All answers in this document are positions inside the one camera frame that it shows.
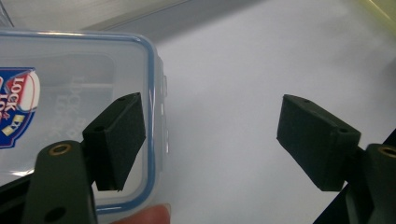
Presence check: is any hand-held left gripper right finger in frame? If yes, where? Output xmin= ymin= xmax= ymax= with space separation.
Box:
xmin=276 ymin=93 xmax=362 ymax=192

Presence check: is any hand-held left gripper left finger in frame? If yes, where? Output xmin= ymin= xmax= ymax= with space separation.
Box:
xmin=82 ymin=91 xmax=147 ymax=192

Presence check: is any green translucent plastic container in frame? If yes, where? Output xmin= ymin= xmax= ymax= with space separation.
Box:
xmin=358 ymin=0 xmax=396 ymax=27

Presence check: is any clear container with blue seal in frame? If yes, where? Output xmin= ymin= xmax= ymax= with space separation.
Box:
xmin=0 ymin=29 xmax=171 ymax=223

